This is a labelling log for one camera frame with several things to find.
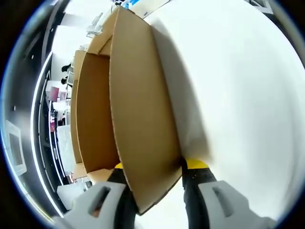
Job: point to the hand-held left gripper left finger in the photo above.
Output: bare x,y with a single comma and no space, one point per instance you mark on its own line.
121,200

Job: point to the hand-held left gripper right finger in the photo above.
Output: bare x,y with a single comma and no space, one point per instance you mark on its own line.
193,202

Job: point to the brown cardboard shoe box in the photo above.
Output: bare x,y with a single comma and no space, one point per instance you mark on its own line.
143,107

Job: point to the blue and white pack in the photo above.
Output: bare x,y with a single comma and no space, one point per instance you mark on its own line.
152,6

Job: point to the white frosted desk partition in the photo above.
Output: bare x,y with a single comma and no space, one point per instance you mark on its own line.
65,148

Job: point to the ceiling air conditioner vent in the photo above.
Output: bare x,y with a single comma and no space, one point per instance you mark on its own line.
15,148

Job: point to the red display screen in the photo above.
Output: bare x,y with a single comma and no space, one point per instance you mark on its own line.
53,93

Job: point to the white table sign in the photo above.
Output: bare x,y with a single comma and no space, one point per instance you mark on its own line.
264,9

